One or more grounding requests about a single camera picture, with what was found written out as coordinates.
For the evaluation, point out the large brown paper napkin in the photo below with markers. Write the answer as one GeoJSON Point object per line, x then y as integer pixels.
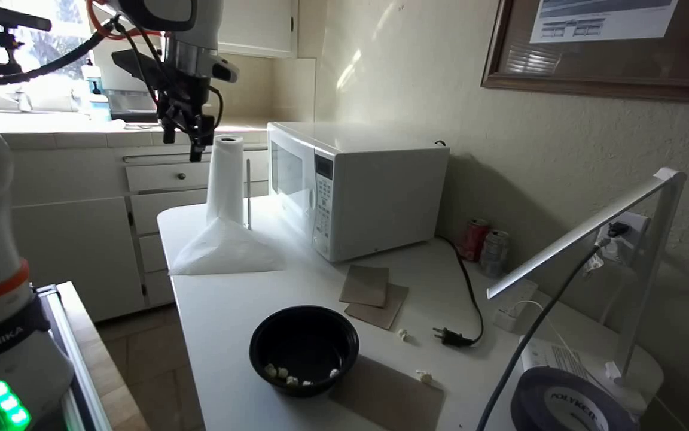
{"type": "Point", "coordinates": [392, 397]}

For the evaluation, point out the white wall outlet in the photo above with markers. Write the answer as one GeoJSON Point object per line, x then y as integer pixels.
{"type": "Point", "coordinates": [635, 227]}

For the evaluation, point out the white upper cabinet door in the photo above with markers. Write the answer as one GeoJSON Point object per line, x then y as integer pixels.
{"type": "Point", "coordinates": [257, 27]}

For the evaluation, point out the dark tape roll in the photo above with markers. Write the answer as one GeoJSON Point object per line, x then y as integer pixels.
{"type": "Point", "coordinates": [571, 403]}

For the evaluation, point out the small clear bottle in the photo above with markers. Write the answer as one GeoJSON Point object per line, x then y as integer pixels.
{"type": "Point", "coordinates": [19, 100]}

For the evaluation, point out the wide white drawer with knob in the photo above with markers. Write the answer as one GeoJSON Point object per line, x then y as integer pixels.
{"type": "Point", "coordinates": [161, 178]}

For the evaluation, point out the narrow white drawer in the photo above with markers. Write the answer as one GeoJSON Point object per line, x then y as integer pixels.
{"type": "Point", "coordinates": [150, 253]}

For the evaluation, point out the grey metal tray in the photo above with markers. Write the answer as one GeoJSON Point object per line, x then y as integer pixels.
{"type": "Point", "coordinates": [129, 105]}

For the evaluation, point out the white kitchen base cabinet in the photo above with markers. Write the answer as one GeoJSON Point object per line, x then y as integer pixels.
{"type": "Point", "coordinates": [73, 240]}

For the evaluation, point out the red drink can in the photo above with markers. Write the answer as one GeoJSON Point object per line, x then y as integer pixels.
{"type": "Point", "coordinates": [473, 240]}

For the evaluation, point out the white crumb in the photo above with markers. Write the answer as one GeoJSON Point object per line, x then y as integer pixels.
{"type": "Point", "coordinates": [430, 379]}

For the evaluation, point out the black round bowl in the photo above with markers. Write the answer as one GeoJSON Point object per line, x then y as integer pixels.
{"type": "Point", "coordinates": [305, 337]}

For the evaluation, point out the tall white drawer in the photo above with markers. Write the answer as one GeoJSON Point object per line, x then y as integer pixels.
{"type": "Point", "coordinates": [161, 208]}

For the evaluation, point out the silver drink can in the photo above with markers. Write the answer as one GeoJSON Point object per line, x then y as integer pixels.
{"type": "Point", "coordinates": [496, 252]}

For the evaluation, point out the brown framed picture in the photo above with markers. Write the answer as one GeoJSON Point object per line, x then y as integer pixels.
{"type": "Point", "coordinates": [519, 67]}

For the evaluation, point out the wooden bench top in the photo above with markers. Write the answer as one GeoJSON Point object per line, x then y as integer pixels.
{"type": "Point", "coordinates": [109, 374]}

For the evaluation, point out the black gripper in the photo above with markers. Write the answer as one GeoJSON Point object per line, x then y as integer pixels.
{"type": "Point", "coordinates": [189, 99]}

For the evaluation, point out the aluminium rail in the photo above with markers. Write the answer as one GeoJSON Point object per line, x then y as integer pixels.
{"type": "Point", "coordinates": [73, 349]}

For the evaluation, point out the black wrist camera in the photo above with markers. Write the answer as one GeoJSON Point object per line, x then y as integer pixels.
{"type": "Point", "coordinates": [143, 66]}

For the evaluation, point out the white small box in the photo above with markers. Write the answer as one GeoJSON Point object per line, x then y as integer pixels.
{"type": "Point", "coordinates": [519, 307]}

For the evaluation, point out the white microwave oven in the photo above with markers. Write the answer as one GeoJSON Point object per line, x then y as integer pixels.
{"type": "Point", "coordinates": [368, 194]}

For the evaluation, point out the white paper towel roll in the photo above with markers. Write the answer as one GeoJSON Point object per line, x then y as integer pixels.
{"type": "Point", "coordinates": [226, 180]}

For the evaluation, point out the black camera on tripod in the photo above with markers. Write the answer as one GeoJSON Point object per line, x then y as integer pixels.
{"type": "Point", "coordinates": [10, 15]}

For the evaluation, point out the bright kitchen window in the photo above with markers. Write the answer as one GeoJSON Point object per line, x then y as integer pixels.
{"type": "Point", "coordinates": [48, 43]}

